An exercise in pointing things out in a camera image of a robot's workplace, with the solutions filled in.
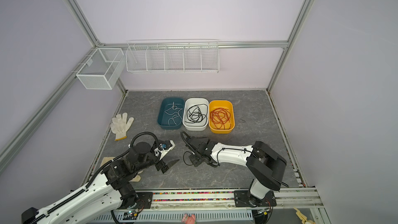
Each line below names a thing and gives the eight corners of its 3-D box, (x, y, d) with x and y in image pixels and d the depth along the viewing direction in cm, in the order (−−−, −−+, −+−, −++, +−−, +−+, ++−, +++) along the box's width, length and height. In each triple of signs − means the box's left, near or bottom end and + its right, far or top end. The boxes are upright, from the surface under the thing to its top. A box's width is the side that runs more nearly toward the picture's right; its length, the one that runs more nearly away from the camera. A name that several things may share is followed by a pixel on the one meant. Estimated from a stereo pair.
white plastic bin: (181, 131, 101) (180, 126, 96) (184, 103, 116) (183, 97, 111) (209, 131, 101) (209, 125, 96) (208, 103, 116) (208, 97, 111)
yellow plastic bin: (208, 134, 99) (208, 129, 94) (208, 105, 114) (208, 100, 109) (235, 134, 99) (236, 129, 94) (231, 105, 114) (232, 100, 109)
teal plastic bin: (156, 129, 101) (154, 124, 97) (162, 102, 116) (161, 97, 112) (183, 129, 101) (182, 124, 97) (185, 102, 116) (185, 97, 112)
